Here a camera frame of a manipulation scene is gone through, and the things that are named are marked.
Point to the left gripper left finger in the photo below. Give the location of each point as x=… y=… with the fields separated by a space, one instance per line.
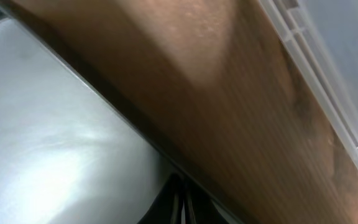
x=167 y=206

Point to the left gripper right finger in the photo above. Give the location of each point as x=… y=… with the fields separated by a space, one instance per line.
x=199 y=208

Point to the light blue bowl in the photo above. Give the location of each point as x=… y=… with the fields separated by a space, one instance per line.
x=66 y=154

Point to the clear plastic bin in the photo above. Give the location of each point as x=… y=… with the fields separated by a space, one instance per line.
x=321 y=36

